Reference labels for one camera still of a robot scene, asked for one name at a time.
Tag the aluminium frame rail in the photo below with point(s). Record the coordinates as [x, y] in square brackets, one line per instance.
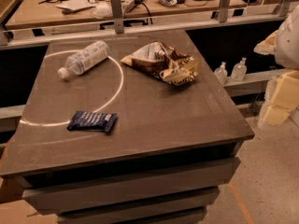
[40, 36]

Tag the grey drawer cabinet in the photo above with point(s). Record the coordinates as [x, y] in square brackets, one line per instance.
[162, 162]

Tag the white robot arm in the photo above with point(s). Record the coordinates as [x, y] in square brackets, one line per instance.
[283, 44]

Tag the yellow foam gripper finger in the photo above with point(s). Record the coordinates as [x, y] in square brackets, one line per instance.
[267, 47]

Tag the clear plastic water bottle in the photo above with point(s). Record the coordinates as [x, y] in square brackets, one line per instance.
[85, 59]

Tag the wooden background desk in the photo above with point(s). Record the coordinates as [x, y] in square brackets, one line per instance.
[32, 14]

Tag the dark blue rxbar wrapper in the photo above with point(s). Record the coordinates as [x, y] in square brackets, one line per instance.
[91, 121]

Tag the crumpled brown chip bag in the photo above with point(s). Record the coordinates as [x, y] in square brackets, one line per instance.
[164, 62]

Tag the small clear sanitizer bottle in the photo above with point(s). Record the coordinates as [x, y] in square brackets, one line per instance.
[221, 73]

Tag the metal upright bracket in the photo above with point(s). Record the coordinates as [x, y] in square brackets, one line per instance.
[222, 14]
[117, 16]

